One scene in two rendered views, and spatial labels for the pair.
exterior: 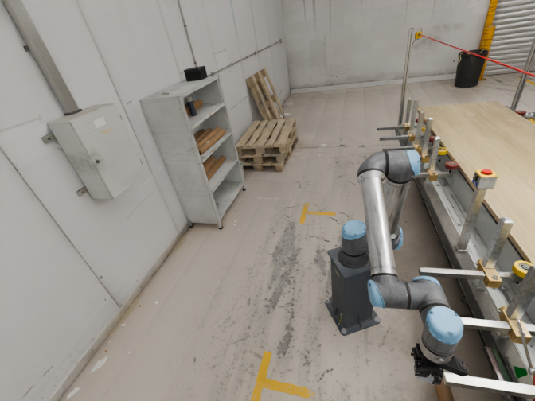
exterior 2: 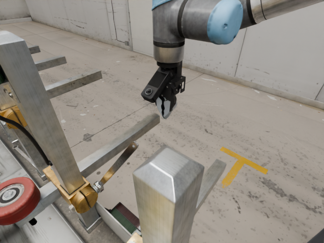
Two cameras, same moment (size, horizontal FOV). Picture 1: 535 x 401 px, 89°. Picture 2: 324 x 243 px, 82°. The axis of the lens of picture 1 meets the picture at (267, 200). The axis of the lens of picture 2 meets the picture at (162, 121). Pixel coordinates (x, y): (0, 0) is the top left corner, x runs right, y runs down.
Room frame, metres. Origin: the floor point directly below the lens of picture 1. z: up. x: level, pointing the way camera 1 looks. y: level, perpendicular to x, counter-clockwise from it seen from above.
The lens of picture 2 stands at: (0.59, -0.98, 1.22)
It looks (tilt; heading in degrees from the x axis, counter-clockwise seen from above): 37 degrees down; 111
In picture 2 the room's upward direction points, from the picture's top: straight up
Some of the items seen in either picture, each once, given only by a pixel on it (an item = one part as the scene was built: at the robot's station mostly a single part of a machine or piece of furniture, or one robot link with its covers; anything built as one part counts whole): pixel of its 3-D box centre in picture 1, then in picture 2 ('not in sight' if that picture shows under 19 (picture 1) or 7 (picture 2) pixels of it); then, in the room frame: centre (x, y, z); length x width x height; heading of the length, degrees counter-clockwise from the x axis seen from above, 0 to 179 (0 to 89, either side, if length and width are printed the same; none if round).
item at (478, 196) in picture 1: (470, 220); not in sight; (1.05, -1.06, 0.93); 0.05 x 0.04 x 0.45; 162
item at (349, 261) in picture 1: (353, 252); not in sight; (1.24, -0.49, 0.65); 0.19 x 0.19 x 0.10
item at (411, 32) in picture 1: (408, 81); not in sight; (2.99, -1.74, 1.20); 0.15 x 0.12 x 1.00; 162
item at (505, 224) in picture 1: (490, 258); not in sight; (0.81, -0.98, 0.91); 0.03 x 0.03 x 0.48; 72
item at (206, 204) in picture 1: (204, 154); not in sight; (3.07, 0.65, 0.78); 0.90 x 0.45 x 1.55; 159
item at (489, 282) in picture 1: (488, 272); not in sight; (0.78, -0.97, 0.84); 0.13 x 0.06 x 0.05; 162
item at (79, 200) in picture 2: not in sight; (69, 185); (0.31, -0.82, 0.85); 0.13 x 0.06 x 0.05; 162
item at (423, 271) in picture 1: (470, 274); not in sight; (0.79, -0.89, 0.83); 0.43 x 0.03 x 0.04; 72
